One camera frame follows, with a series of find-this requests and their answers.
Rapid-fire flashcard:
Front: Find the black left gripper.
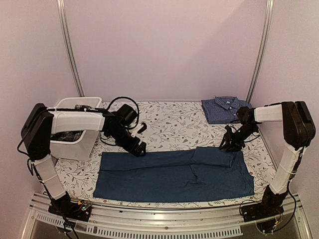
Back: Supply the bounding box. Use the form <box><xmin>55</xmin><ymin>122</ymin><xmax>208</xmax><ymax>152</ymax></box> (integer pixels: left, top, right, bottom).
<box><xmin>109</xmin><ymin>126</ymin><xmax>147</xmax><ymax>156</ymax></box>

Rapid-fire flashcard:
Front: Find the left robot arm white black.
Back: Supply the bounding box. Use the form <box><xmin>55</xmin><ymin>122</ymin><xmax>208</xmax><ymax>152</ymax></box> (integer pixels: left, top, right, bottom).
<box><xmin>20</xmin><ymin>103</ymin><xmax>146</xmax><ymax>216</ymax></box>

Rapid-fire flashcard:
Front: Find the aluminium frame post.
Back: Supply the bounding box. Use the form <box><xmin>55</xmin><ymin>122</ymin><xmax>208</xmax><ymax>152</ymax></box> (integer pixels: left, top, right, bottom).
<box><xmin>246</xmin><ymin>0</ymin><xmax>274</xmax><ymax>103</ymax></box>
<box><xmin>56</xmin><ymin>0</ymin><xmax>85</xmax><ymax>97</ymax></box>

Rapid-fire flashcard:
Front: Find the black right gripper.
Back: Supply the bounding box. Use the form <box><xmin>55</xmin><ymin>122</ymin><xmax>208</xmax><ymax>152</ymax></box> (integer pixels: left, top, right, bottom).
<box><xmin>220</xmin><ymin>124</ymin><xmax>258</xmax><ymax>152</ymax></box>

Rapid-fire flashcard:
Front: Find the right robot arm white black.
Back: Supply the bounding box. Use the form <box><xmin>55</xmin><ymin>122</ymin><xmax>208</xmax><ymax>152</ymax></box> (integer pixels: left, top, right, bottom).
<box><xmin>219</xmin><ymin>101</ymin><xmax>316</xmax><ymax>217</ymax></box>

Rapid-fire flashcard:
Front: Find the black white plaid garment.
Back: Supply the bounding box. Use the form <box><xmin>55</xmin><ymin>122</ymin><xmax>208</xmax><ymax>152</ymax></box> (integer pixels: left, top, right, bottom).
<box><xmin>51</xmin><ymin>105</ymin><xmax>90</xmax><ymax>142</ymax></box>

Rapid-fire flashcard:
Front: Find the right aluminium frame post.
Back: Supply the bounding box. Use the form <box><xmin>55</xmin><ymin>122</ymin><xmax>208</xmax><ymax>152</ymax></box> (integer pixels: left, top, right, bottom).
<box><xmin>246</xmin><ymin>0</ymin><xmax>274</xmax><ymax>103</ymax></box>

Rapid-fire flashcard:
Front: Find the aluminium front rail base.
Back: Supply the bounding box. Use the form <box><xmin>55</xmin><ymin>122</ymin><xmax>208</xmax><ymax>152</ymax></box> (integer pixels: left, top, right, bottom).
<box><xmin>21</xmin><ymin>193</ymin><xmax>313</xmax><ymax>239</ymax></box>

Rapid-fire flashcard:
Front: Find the teal blue garment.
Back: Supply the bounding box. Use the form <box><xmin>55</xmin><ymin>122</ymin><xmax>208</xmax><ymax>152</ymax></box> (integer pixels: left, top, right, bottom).
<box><xmin>93</xmin><ymin>147</ymin><xmax>254</xmax><ymax>203</ymax></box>

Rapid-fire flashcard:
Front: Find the floral patterned table cloth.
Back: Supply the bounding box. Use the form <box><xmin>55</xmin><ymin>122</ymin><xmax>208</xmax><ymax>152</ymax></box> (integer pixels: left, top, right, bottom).
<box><xmin>53</xmin><ymin>102</ymin><xmax>276</xmax><ymax>209</ymax></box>

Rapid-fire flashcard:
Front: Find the white plastic laundry bin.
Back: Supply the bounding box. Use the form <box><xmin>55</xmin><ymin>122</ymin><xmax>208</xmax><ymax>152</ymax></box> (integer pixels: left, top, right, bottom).
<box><xmin>50</xmin><ymin>97</ymin><xmax>102</xmax><ymax>161</ymax></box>

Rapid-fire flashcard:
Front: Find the blue plaid button shirt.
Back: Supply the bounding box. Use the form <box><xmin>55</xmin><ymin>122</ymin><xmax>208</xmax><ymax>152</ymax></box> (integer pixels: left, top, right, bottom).
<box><xmin>201</xmin><ymin>96</ymin><xmax>252</xmax><ymax>124</ymax></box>

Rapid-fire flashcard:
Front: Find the left aluminium frame post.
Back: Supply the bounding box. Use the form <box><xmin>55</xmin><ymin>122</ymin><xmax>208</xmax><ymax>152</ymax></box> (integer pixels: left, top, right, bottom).
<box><xmin>56</xmin><ymin>0</ymin><xmax>85</xmax><ymax>97</ymax></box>

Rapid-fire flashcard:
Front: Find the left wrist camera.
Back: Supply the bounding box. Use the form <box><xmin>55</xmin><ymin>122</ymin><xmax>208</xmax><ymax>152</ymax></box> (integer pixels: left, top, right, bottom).
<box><xmin>106</xmin><ymin>96</ymin><xmax>147</xmax><ymax>135</ymax></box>

